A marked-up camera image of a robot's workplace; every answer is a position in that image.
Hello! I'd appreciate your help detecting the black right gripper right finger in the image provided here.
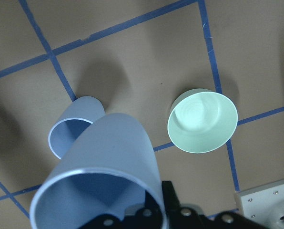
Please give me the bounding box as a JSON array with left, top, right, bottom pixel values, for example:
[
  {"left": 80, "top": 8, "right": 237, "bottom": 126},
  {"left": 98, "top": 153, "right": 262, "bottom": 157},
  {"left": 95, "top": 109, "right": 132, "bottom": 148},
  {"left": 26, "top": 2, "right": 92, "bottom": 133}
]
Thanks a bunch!
[{"left": 162, "top": 181, "right": 265, "bottom": 229}]

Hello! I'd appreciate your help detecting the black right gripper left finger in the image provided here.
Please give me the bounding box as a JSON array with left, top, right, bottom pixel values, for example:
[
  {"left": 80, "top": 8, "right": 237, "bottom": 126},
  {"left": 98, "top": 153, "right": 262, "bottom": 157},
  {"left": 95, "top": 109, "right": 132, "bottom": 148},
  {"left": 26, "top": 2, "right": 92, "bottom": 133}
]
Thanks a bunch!
[{"left": 80, "top": 191, "right": 160, "bottom": 229}]

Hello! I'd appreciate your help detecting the light blue plastic cup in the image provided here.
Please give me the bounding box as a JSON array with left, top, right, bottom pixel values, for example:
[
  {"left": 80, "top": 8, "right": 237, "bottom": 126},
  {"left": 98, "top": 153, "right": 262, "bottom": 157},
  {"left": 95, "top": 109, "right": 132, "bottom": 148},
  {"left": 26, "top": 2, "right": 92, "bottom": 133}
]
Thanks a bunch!
[{"left": 30, "top": 113, "right": 167, "bottom": 229}]

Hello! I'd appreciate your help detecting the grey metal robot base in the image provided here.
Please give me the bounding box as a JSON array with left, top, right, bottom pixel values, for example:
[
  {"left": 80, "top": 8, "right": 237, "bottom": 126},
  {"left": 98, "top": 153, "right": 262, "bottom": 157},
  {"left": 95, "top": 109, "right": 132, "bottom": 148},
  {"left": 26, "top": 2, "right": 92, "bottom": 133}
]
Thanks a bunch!
[{"left": 234, "top": 179, "right": 284, "bottom": 229}]

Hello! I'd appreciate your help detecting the mint green bowl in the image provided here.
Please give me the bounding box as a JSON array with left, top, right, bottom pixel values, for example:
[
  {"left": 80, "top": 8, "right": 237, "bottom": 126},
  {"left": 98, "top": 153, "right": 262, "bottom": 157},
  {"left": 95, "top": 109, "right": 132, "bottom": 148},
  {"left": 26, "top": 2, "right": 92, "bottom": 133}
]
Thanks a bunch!
[{"left": 167, "top": 88, "right": 238, "bottom": 154}]

